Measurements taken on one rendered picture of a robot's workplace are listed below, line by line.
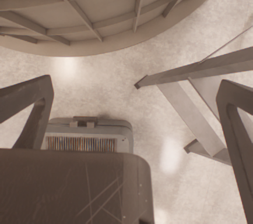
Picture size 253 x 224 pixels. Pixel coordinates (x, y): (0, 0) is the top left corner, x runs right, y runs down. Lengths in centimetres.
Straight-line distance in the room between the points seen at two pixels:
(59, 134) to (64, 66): 43
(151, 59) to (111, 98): 33
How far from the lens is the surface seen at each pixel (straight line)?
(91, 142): 114
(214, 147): 116
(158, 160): 145
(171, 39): 137
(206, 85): 76
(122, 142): 112
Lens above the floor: 133
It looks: 83 degrees down
